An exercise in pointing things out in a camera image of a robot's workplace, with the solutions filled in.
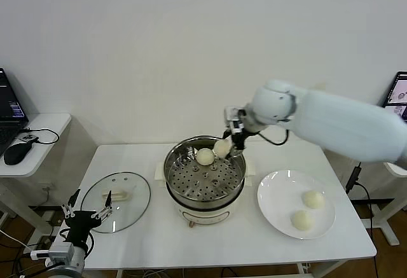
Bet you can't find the black adapter cable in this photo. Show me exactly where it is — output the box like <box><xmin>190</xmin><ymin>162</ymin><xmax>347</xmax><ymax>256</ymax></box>
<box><xmin>345</xmin><ymin>162</ymin><xmax>373</xmax><ymax>231</ymax></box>

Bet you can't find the perforated steel steamer basket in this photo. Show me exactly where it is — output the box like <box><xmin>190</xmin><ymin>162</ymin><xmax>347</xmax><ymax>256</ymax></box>
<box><xmin>163</xmin><ymin>136</ymin><xmax>247</xmax><ymax>204</ymax></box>

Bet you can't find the black laptop with dark screen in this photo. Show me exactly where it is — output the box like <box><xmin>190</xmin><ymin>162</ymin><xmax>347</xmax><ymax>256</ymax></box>
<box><xmin>0</xmin><ymin>67</ymin><xmax>30</xmax><ymax>158</ymax></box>

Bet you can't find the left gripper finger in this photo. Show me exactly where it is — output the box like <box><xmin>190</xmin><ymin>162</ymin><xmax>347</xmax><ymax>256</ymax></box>
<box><xmin>62</xmin><ymin>189</ymin><xmax>81</xmax><ymax>220</ymax></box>
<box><xmin>91</xmin><ymin>190</ymin><xmax>114</xmax><ymax>221</ymax></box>

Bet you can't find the white round plate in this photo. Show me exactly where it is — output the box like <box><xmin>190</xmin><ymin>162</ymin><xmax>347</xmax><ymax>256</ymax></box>
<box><xmin>256</xmin><ymin>169</ymin><xmax>336</xmax><ymax>240</ymax></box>

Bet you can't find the white steamed baozi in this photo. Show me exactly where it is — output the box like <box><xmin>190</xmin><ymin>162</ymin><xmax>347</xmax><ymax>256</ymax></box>
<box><xmin>195</xmin><ymin>148</ymin><xmax>216</xmax><ymax>167</ymax></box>
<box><xmin>301</xmin><ymin>190</ymin><xmax>326</xmax><ymax>210</ymax></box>
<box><xmin>212</xmin><ymin>138</ymin><xmax>233</xmax><ymax>158</ymax></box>
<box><xmin>291</xmin><ymin>209</ymin><xmax>314</xmax><ymax>231</ymax></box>

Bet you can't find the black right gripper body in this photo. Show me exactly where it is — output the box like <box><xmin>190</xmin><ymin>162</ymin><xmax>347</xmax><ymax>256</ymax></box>
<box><xmin>230</xmin><ymin>131</ymin><xmax>247</xmax><ymax>151</ymax></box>

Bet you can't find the black computer mouse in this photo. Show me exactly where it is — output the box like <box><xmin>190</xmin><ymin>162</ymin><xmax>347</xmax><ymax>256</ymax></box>
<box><xmin>3</xmin><ymin>142</ymin><xmax>34</xmax><ymax>166</ymax></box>

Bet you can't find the black floor foot bar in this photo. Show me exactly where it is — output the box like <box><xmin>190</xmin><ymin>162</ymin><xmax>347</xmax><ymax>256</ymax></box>
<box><xmin>28</xmin><ymin>205</ymin><xmax>71</xmax><ymax>212</ymax></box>

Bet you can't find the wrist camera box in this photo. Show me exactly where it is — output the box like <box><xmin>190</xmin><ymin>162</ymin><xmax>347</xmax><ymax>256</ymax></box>
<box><xmin>30</xmin><ymin>242</ymin><xmax>76</xmax><ymax>261</ymax></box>
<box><xmin>224</xmin><ymin>106</ymin><xmax>246</xmax><ymax>136</ymax></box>

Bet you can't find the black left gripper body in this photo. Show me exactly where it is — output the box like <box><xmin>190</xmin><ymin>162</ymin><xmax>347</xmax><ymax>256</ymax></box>
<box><xmin>65</xmin><ymin>210</ymin><xmax>102</xmax><ymax>249</ymax></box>

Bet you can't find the white side table with mouse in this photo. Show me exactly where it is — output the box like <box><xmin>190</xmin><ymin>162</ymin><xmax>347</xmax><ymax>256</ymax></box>
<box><xmin>0</xmin><ymin>113</ymin><xmax>72</xmax><ymax>237</ymax></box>

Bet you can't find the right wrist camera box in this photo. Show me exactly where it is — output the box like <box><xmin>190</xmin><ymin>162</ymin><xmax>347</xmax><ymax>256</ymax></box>
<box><xmin>224</xmin><ymin>106</ymin><xmax>246</xmax><ymax>136</ymax></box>

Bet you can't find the grey laptop with bright windows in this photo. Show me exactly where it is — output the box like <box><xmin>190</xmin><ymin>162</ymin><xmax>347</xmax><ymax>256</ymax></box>
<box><xmin>381</xmin><ymin>71</ymin><xmax>407</xmax><ymax>109</ymax></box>

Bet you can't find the black usb cable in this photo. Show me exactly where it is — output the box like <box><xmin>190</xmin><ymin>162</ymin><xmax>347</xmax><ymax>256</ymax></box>
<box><xmin>18</xmin><ymin>127</ymin><xmax>60</xmax><ymax>147</ymax></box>

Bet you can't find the glass lid with cream handle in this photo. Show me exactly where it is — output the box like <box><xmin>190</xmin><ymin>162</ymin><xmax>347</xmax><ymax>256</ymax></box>
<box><xmin>80</xmin><ymin>172</ymin><xmax>152</xmax><ymax>234</ymax></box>

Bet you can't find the cream electric cooker pot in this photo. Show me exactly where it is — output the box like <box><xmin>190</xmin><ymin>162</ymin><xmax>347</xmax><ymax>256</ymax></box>
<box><xmin>154</xmin><ymin>158</ymin><xmax>256</xmax><ymax>228</ymax></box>

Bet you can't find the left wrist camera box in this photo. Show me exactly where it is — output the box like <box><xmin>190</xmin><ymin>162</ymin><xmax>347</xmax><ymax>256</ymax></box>
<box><xmin>30</xmin><ymin>242</ymin><xmax>76</xmax><ymax>261</ymax></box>

